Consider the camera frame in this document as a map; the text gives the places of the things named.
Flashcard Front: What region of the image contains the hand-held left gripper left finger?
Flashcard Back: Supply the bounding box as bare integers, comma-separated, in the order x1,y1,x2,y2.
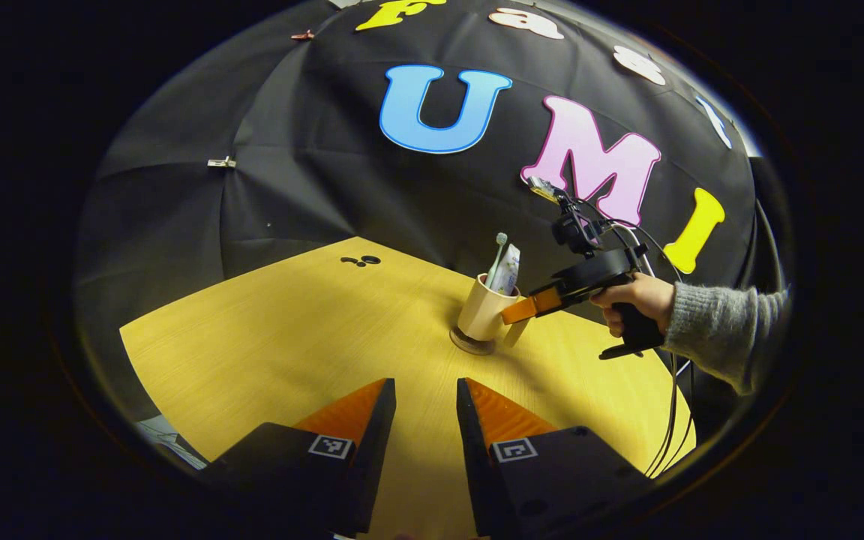
199,377,398,537

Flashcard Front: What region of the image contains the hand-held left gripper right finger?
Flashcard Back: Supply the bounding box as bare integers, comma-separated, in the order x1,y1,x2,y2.
456,377,654,540

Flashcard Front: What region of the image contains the white toothpaste tube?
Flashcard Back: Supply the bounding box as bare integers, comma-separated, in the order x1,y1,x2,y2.
492,244,521,296

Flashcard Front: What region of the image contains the beige cup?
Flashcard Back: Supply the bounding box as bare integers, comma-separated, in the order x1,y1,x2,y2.
456,274,532,350

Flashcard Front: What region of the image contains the pale green toothbrush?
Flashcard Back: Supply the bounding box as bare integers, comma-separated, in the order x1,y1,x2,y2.
484,232,509,290

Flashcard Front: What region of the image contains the round wooden coaster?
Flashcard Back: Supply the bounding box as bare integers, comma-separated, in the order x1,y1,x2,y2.
449,326,497,356

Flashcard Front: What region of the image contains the wooden desktop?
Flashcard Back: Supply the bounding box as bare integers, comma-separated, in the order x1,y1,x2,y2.
118,236,697,540

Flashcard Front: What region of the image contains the black backdrop cloth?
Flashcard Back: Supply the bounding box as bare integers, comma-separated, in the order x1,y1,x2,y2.
76,0,785,421

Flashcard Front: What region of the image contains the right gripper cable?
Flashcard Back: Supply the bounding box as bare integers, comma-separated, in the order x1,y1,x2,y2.
604,219,697,479

